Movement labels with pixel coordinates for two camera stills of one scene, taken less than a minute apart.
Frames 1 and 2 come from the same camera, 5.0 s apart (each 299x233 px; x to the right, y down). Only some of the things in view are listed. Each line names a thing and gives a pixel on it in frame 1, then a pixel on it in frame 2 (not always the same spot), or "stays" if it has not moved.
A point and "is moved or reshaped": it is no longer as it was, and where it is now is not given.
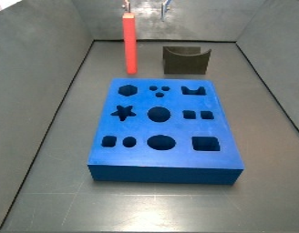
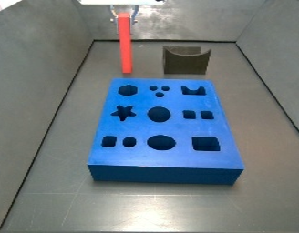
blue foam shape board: x=161 y=133 stays
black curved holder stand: x=184 y=60 stays
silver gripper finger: x=164 y=6 → x=135 y=8
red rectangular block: x=129 y=34 is moved or reshaped
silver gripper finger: x=127 y=5 → x=115 y=14
